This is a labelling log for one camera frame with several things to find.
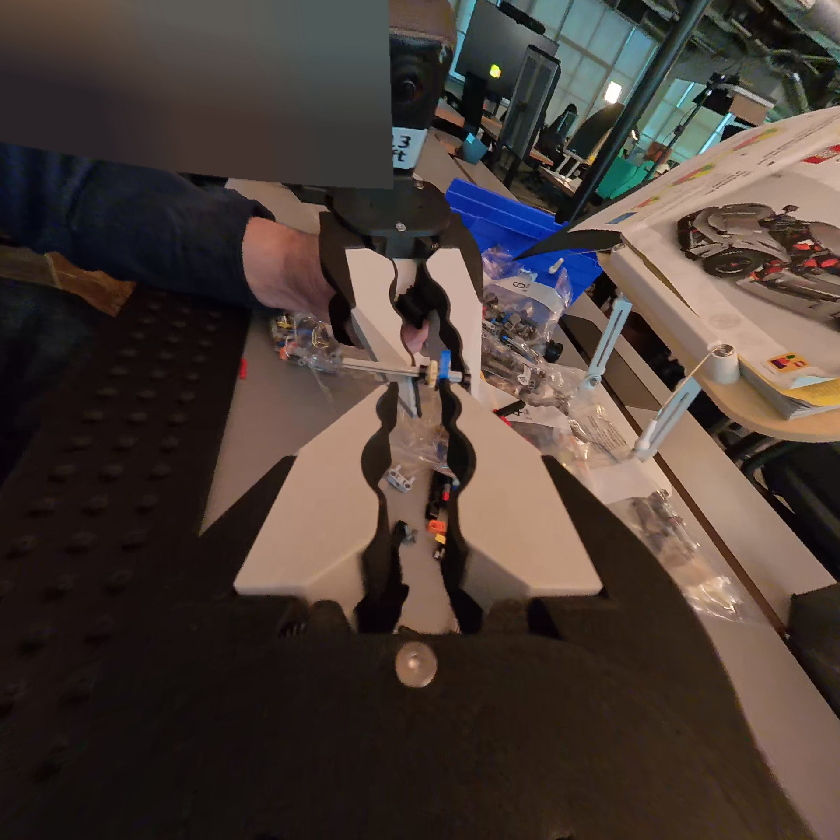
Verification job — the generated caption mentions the blue plastic bin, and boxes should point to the blue plastic bin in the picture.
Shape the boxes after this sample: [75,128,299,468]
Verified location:
[446,178,605,303]

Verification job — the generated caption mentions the open instruction book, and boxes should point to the open instruction book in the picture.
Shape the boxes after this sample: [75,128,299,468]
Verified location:
[512,108,840,421]

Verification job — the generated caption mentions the grey cabinet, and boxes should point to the grey cabinet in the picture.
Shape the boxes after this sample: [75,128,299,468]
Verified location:
[502,46,562,161]

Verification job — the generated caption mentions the person's left forearm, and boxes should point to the person's left forearm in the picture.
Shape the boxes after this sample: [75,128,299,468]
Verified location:
[0,144,277,309]

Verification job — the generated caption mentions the person's left hand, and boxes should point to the person's left hand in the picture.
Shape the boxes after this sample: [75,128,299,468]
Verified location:
[244,217,332,319]

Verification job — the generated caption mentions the dark perforated board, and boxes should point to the dark perforated board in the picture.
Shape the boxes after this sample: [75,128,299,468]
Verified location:
[0,289,296,840]

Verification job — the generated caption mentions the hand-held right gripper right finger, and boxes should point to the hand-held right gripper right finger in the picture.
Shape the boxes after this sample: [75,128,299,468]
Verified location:
[438,379,603,634]

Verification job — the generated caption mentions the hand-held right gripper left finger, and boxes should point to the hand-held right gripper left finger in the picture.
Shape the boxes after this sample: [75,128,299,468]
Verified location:
[233,384,400,634]

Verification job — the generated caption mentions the large bag dark lego pieces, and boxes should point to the large bag dark lego pieces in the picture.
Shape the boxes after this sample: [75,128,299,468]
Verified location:
[482,246,572,395]

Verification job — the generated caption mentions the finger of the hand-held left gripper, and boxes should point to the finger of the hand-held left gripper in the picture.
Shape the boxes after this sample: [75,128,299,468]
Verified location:
[344,248,416,370]
[423,246,485,396]

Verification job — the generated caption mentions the pile of clear plastic bags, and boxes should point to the pile of clear plastic bags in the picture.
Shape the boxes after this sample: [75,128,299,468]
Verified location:
[387,367,749,624]

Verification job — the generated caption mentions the black metal pole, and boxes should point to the black metal pole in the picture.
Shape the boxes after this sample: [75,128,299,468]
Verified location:
[554,0,713,224]

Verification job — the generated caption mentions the black monitor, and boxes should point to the black monitor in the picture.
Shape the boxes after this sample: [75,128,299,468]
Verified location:
[456,0,559,99]

